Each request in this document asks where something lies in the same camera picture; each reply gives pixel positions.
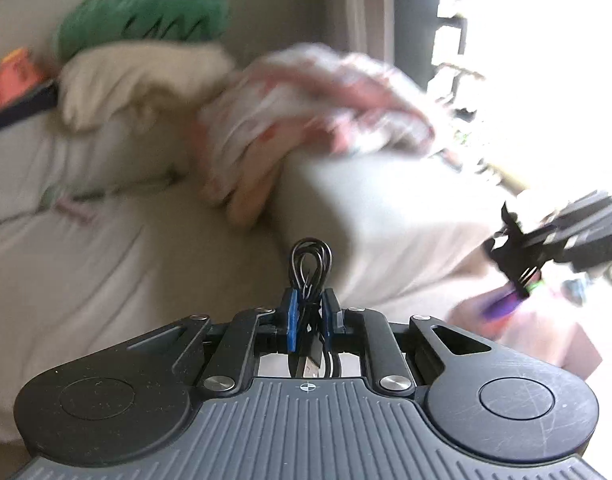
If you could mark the grey curtain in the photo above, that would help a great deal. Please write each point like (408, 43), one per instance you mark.
(380, 15)

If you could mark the pink floral blanket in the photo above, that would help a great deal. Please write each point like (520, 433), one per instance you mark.
(316, 105)

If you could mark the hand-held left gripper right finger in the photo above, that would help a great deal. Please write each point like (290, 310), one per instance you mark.
(330, 317)

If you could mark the purple green soft toy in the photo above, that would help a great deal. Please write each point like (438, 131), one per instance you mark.
(505, 305)

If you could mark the green plush cushion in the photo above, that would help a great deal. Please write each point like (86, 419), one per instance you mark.
(141, 15)

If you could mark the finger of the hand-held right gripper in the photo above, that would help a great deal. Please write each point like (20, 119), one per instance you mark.
(523, 250)

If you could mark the cream pillow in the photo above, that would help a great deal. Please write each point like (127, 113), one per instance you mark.
(131, 82)

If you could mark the orange pink plush toy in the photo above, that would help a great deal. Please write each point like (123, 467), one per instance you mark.
(16, 77)

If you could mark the small pink cloth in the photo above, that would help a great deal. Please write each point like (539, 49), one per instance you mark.
(76, 207)

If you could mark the pink bag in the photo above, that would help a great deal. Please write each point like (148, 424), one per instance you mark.
(550, 340)

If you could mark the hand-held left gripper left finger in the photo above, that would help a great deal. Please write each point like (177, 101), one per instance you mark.
(290, 320)

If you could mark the navy blue cloth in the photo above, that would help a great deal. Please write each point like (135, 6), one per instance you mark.
(21, 107)

